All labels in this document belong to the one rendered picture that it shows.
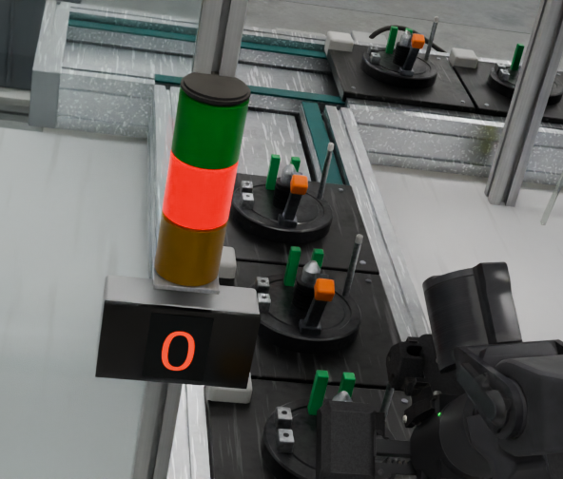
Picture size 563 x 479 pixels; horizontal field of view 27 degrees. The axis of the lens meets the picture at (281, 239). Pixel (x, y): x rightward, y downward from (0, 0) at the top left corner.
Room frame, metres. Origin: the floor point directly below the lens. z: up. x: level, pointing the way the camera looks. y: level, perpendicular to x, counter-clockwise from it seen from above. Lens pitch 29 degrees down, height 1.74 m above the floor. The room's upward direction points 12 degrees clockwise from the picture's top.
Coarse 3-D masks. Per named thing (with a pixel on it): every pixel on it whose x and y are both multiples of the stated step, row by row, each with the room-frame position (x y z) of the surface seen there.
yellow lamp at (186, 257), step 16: (160, 224) 0.78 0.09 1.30; (176, 224) 0.76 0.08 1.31; (224, 224) 0.78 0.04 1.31; (160, 240) 0.77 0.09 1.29; (176, 240) 0.76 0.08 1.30; (192, 240) 0.76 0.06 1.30; (208, 240) 0.76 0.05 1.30; (160, 256) 0.77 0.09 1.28; (176, 256) 0.76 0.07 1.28; (192, 256) 0.76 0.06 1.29; (208, 256) 0.76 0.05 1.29; (160, 272) 0.76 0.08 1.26; (176, 272) 0.76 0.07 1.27; (192, 272) 0.76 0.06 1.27; (208, 272) 0.77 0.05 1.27
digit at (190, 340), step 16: (160, 320) 0.75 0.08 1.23; (176, 320) 0.76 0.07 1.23; (192, 320) 0.76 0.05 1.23; (208, 320) 0.76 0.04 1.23; (160, 336) 0.75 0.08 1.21; (176, 336) 0.76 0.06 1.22; (192, 336) 0.76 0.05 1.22; (208, 336) 0.76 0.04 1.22; (160, 352) 0.75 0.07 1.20; (176, 352) 0.76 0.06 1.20; (192, 352) 0.76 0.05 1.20; (144, 368) 0.75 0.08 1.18; (160, 368) 0.75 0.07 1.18; (176, 368) 0.76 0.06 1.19; (192, 368) 0.76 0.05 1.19
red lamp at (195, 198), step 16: (176, 160) 0.77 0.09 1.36; (176, 176) 0.76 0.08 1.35; (192, 176) 0.76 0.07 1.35; (208, 176) 0.76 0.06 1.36; (224, 176) 0.77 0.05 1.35; (176, 192) 0.76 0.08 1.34; (192, 192) 0.76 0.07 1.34; (208, 192) 0.76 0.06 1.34; (224, 192) 0.77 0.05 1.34; (176, 208) 0.76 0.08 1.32; (192, 208) 0.76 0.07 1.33; (208, 208) 0.76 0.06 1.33; (224, 208) 0.77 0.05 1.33; (192, 224) 0.76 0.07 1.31; (208, 224) 0.76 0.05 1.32
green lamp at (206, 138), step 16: (176, 112) 0.78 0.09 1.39; (192, 112) 0.76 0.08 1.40; (208, 112) 0.76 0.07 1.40; (224, 112) 0.76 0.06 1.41; (240, 112) 0.77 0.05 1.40; (176, 128) 0.77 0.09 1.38; (192, 128) 0.76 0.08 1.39; (208, 128) 0.76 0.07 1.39; (224, 128) 0.76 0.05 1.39; (240, 128) 0.77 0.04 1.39; (176, 144) 0.77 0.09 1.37; (192, 144) 0.76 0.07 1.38; (208, 144) 0.76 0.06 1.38; (224, 144) 0.76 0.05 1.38; (240, 144) 0.78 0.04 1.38; (192, 160) 0.76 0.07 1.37; (208, 160) 0.76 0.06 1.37; (224, 160) 0.76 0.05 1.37
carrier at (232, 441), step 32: (256, 384) 1.05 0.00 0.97; (288, 384) 1.06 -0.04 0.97; (320, 384) 0.99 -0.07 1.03; (352, 384) 1.00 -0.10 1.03; (224, 416) 0.98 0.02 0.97; (256, 416) 0.99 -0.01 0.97; (288, 416) 0.96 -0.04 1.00; (224, 448) 0.93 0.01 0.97; (256, 448) 0.94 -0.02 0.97; (288, 448) 0.92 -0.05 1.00
